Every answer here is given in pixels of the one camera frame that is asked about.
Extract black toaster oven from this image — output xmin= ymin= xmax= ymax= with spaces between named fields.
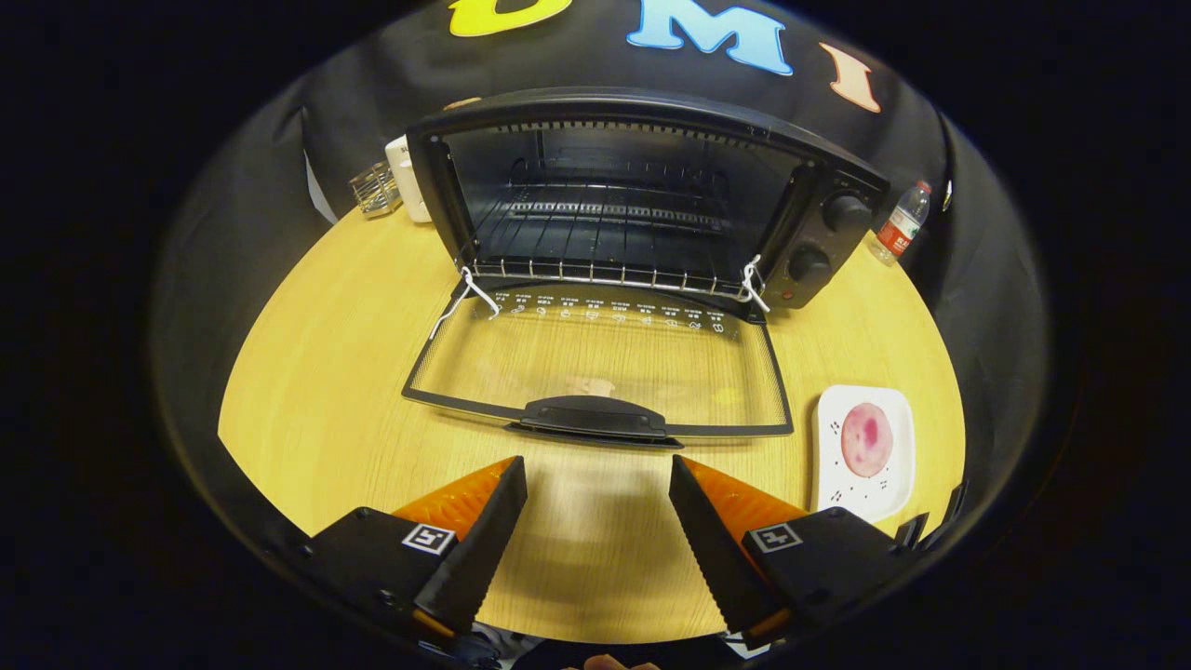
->
xmin=402 ymin=87 xmax=890 ymax=449

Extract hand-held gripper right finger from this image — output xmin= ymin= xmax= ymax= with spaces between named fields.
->
xmin=668 ymin=454 xmax=917 ymax=648

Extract white square plate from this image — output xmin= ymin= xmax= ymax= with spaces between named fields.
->
xmin=811 ymin=384 xmax=917 ymax=525

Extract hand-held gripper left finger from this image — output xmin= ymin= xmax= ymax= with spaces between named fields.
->
xmin=298 ymin=456 xmax=529 ymax=643

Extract red label water bottle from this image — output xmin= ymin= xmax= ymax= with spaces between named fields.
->
xmin=872 ymin=181 xmax=932 ymax=267

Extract metal wire basket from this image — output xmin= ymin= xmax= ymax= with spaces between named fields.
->
xmin=349 ymin=161 xmax=403 ymax=218

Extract metal wire oven rack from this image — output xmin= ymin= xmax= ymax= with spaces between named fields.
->
xmin=470 ymin=200 xmax=759 ymax=291

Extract white bread toaster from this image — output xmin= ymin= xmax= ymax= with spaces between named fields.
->
xmin=385 ymin=136 xmax=434 ymax=224

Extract pink round meat slice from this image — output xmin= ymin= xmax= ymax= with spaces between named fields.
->
xmin=841 ymin=403 xmax=895 ymax=478

